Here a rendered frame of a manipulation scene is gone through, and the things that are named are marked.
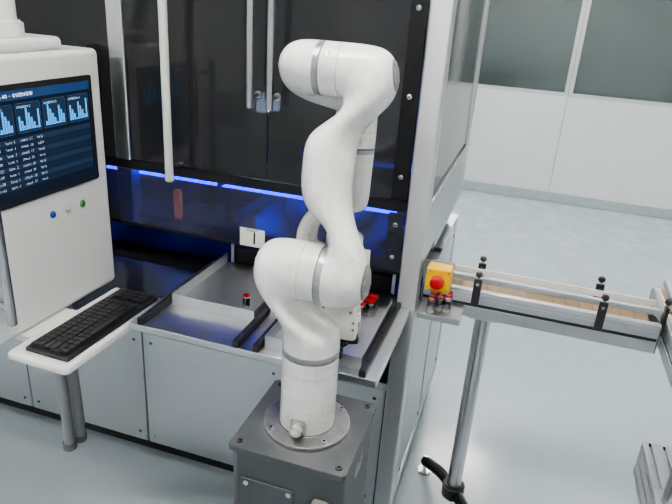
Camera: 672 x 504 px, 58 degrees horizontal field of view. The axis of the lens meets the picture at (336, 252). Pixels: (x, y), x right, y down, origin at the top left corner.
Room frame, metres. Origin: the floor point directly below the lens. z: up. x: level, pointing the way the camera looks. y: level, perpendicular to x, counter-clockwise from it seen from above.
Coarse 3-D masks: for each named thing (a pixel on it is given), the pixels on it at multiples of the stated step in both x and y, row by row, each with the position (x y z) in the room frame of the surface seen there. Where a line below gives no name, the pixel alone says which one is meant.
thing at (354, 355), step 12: (384, 312) 1.61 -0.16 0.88; (276, 324) 1.43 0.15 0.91; (372, 324) 1.53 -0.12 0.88; (276, 336) 1.43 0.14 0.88; (360, 336) 1.46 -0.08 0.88; (372, 336) 1.41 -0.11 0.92; (276, 348) 1.36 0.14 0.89; (348, 348) 1.39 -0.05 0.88; (360, 348) 1.40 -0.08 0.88; (348, 360) 1.31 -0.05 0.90; (360, 360) 1.30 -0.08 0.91
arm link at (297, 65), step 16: (288, 48) 1.18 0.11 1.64; (304, 48) 1.17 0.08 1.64; (320, 48) 1.16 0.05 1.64; (288, 64) 1.16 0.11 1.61; (304, 64) 1.15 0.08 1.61; (288, 80) 1.17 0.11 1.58; (304, 80) 1.15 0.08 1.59; (304, 96) 1.20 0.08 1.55; (320, 96) 1.22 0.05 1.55; (336, 112) 1.31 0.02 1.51; (368, 128) 1.28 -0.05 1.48; (368, 144) 1.28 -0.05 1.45
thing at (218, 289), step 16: (224, 256) 1.87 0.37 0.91; (208, 272) 1.77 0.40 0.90; (224, 272) 1.81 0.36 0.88; (240, 272) 1.82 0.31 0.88; (192, 288) 1.67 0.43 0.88; (208, 288) 1.69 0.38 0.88; (224, 288) 1.69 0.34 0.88; (240, 288) 1.70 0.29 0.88; (256, 288) 1.71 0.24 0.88; (176, 304) 1.57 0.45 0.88; (192, 304) 1.55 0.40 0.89; (208, 304) 1.54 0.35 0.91; (224, 304) 1.53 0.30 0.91; (240, 304) 1.60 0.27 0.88; (256, 304) 1.60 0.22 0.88
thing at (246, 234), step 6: (240, 228) 1.79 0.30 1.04; (246, 228) 1.79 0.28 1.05; (240, 234) 1.79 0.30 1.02; (246, 234) 1.79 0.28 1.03; (252, 234) 1.78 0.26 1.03; (258, 234) 1.78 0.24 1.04; (264, 234) 1.77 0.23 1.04; (240, 240) 1.79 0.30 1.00; (246, 240) 1.79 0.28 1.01; (252, 240) 1.78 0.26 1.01; (258, 240) 1.78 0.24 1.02; (264, 240) 1.77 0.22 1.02; (252, 246) 1.78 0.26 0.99; (258, 246) 1.78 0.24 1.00
